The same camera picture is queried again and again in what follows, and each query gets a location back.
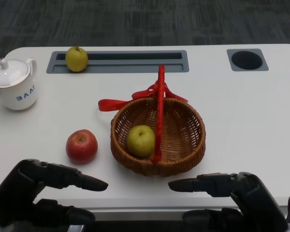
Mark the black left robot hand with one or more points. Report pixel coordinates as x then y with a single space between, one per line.
21 178

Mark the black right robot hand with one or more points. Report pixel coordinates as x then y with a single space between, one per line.
253 193

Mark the red apple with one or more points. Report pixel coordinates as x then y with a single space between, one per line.
81 147

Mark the grey metal table leg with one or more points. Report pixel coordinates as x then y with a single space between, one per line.
76 229

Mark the white mug with blue print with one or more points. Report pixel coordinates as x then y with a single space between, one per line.
19 96

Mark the white ceramic mug lid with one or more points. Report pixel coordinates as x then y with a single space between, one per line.
7 72

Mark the green pear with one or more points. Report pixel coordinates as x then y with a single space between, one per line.
139 142

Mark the yellow pear with stem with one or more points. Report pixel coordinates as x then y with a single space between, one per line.
76 60

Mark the grey recessed cup holder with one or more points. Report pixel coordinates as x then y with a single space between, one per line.
263 52

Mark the grey recessed slot tray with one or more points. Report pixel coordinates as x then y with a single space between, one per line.
135 65

